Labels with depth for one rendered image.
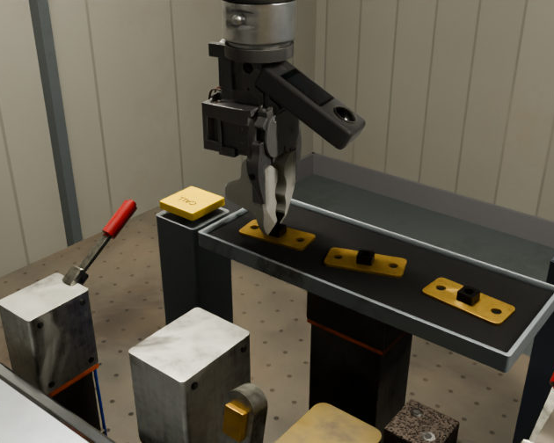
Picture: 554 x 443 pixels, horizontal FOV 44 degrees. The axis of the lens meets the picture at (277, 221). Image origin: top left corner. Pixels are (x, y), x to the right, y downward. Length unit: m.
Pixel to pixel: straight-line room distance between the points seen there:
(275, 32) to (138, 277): 1.02
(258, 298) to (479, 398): 0.51
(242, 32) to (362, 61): 2.88
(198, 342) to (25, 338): 0.27
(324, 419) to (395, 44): 2.89
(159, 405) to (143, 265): 0.97
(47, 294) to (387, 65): 2.76
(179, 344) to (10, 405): 0.23
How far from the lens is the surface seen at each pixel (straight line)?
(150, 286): 1.58
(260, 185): 0.72
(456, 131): 3.39
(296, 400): 1.26
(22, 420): 0.83
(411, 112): 3.47
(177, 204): 0.88
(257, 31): 0.69
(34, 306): 0.90
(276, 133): 0.72
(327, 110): 0.70
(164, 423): 0.73
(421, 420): 0.65
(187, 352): 0.70
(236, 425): 0.66
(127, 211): 0.95
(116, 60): 2.77
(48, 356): 0.92
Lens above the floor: 1.54
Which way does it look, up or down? 27 degrees down
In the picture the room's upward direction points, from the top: straight up
